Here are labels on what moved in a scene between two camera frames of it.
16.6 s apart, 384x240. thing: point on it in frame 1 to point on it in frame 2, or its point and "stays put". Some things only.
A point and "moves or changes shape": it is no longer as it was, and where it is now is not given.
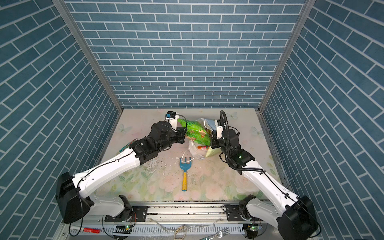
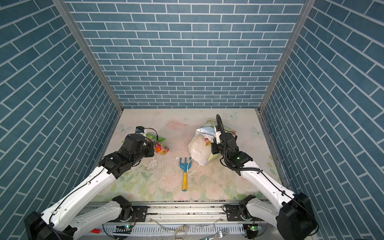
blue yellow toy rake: (185, 166) stays put
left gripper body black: (172, 138) to (146, 151)
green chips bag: (196, 131) moves or changes shape
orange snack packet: (203, 147) moves or changes shape
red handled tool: (92, 230) stays put
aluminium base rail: (178, 211) stays put
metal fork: (219, 234) stays put
